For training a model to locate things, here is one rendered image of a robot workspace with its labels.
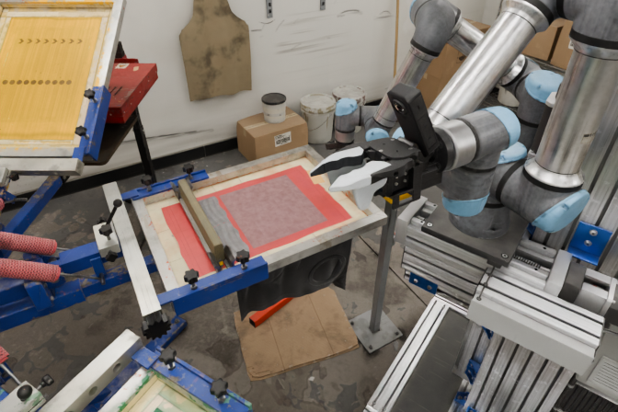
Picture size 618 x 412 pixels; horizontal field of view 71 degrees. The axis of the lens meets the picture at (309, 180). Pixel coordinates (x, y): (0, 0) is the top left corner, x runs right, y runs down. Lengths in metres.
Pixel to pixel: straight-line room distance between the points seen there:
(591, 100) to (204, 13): 2.82
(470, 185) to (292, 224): 0.93
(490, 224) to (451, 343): 1.18
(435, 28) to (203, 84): 2.41
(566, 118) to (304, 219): 0.98
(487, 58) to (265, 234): 0.98
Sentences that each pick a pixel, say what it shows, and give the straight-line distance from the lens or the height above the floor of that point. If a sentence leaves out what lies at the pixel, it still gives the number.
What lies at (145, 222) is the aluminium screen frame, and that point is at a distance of 1.66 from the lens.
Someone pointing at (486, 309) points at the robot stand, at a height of 1.16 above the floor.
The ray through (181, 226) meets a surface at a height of 0.96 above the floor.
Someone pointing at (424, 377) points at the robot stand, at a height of 0.21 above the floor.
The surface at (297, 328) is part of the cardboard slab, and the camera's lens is 2.45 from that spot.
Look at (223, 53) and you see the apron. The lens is 3.49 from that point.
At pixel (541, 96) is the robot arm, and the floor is 1.45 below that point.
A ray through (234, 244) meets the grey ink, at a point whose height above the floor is 0.96.
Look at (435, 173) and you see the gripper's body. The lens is 0.70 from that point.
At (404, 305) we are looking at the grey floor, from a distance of 2.62.
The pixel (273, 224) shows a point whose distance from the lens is 1.60.
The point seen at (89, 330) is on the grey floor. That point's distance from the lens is 2.74.
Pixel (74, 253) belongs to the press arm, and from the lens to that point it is 1.55.
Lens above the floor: 2.01
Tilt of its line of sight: 35 degrees down
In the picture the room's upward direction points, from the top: straight up
